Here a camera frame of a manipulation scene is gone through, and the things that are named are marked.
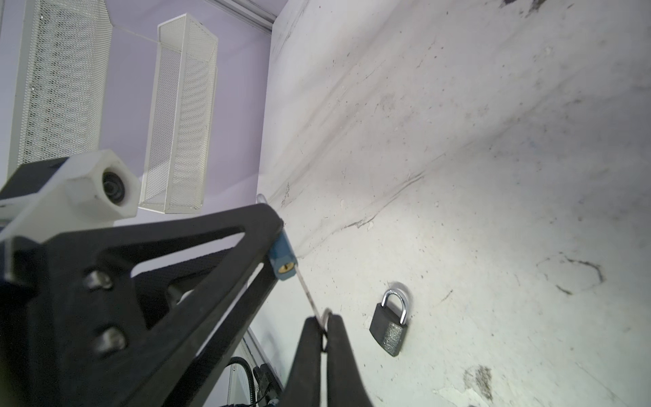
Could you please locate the blue padlock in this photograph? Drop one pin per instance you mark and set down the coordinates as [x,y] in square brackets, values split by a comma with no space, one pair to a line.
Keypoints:
[282,257]

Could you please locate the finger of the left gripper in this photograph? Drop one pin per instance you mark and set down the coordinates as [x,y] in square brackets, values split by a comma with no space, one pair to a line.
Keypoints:
[196,313]
[102,353]

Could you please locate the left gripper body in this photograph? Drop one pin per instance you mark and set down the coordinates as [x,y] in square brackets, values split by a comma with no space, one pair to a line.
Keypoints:
[30,340]

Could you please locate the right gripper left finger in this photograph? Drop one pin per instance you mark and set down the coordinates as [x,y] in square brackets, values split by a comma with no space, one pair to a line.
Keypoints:
[303,386]

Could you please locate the white mesh shelf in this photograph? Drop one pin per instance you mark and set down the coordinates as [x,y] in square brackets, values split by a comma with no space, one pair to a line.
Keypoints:
[181,116]
[61,81]

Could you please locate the black padlock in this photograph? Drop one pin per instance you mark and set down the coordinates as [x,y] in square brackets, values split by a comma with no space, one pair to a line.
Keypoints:
[390,321]

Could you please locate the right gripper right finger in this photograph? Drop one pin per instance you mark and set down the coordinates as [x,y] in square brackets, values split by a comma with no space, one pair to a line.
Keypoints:
[344,384]

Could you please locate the lower white mesh shelf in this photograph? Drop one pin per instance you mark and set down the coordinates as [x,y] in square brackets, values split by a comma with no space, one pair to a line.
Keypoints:
[181,116]

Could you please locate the small silver key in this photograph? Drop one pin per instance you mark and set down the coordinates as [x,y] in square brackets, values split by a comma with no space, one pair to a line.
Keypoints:
[322,316]

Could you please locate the upper white mesh shelf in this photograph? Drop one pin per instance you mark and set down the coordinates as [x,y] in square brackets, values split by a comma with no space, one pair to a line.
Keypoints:
[61,81]

